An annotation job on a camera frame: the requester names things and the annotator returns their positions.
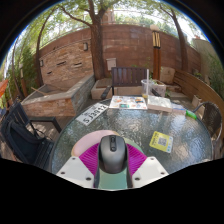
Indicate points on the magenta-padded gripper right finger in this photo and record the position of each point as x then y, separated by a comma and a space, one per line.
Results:
151, 170

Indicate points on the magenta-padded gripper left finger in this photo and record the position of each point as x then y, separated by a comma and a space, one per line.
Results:
73, 171

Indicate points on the grey computer mouse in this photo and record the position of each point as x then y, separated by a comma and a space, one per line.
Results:
112, 155

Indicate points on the round green mouse pad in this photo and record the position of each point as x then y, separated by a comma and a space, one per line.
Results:
87, 140

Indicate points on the yellow printed card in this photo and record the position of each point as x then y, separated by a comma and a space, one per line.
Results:
161, 142

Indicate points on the black slatted chair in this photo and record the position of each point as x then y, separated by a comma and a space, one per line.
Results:
23, 143

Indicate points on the white licence plate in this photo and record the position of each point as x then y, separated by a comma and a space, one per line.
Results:
91, 114

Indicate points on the small pale booklet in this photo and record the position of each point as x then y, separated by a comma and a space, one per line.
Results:
179, 109

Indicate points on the green tube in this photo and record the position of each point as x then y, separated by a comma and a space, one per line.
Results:
191, 114

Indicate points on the colourful printed magazine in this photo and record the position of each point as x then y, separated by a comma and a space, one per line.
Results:
128, 102

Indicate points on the stone raised garden bed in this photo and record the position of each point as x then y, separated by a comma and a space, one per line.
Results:
50, 103

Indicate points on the brown wicker chair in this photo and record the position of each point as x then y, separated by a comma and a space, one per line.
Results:
211, 118

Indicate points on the white planter box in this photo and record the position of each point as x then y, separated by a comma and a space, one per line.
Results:
160, 89

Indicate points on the clear plastic cup with straw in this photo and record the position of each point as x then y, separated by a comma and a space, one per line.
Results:
146, 88

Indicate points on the concrete planter box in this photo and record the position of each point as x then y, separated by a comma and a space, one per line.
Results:
98, 91

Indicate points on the curved wooden bench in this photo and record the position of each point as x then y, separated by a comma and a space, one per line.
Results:
196, 88

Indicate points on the beige stone block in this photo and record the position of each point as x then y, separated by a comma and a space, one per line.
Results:
167, 75

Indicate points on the dark wooden chair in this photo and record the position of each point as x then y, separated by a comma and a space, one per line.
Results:
126, 76

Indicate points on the thin leaning tree trunk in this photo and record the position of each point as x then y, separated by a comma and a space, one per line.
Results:
38, 56

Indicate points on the thick forked tree trunk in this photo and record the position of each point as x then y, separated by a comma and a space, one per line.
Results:
97, 50

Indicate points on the slim dark tree trunk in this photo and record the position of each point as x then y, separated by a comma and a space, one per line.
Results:
183, 50

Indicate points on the black wall lamp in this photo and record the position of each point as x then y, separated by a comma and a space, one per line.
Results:
85, 46
41, 63

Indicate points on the grey wall utility box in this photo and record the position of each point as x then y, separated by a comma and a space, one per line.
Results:
111, 64

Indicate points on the wooden garden lamp post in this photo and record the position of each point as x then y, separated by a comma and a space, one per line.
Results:
155, 56

